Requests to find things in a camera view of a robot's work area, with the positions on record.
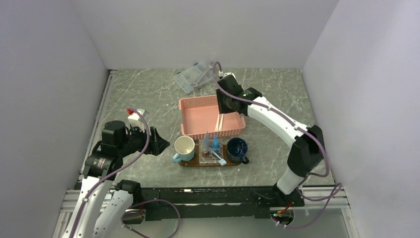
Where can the clear plastic box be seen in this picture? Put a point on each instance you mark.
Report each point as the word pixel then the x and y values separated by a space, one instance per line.
pixel 184 79

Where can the dark blue mug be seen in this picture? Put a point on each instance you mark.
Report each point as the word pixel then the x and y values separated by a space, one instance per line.
pixel 237 149

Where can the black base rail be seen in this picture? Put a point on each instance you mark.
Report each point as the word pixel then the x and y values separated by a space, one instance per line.
pixel 210 202

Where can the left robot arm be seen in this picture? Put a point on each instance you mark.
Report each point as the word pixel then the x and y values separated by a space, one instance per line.
pixel 106 160

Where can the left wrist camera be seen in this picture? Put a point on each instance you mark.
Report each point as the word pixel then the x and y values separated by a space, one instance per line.
pixel 135 120

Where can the silver wrench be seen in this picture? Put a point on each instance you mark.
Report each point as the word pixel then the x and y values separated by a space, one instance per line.
pixel 204 68

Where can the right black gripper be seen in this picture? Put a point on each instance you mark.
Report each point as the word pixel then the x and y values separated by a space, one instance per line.
pixel 222 108

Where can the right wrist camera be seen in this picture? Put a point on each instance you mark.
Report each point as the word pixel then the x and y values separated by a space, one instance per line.
pixel 225 74

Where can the clear acrylic toothbrush holder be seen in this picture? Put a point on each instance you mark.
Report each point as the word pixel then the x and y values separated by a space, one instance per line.
pixel 210 159

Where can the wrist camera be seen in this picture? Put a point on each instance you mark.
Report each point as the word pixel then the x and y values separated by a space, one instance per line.
pixel 135 120
pixel 225 74

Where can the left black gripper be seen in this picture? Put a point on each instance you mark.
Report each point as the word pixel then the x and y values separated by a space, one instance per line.
pixel 154 147

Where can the white toothbrush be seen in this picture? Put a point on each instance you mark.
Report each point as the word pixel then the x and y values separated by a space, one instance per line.
pixel 217 123

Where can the oval wooden tray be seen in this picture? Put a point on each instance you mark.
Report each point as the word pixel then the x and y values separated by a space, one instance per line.
pixel 194 163

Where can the light blue mug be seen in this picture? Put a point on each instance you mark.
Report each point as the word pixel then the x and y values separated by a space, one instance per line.
pixel 185 149

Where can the pink toothbrush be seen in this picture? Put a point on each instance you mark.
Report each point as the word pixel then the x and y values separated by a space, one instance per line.
pixel 220 125

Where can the pink plastic basket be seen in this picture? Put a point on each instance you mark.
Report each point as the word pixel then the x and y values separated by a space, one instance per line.
pixel 199 115

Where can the light blue toothbrush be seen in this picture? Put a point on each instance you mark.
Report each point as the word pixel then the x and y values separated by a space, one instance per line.
pixel 221 161

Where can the white toothpaste tube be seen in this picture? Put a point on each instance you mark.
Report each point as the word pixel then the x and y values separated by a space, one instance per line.
pixel 205 146

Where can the blue toothpaste tube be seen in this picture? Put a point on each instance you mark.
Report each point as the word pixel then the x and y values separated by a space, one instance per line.
pixel 215 145

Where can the aluminium side rail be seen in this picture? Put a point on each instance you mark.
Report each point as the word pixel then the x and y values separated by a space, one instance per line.
pixel 64 216

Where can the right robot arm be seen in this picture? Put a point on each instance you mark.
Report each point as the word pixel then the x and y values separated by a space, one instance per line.
pixel 306 143

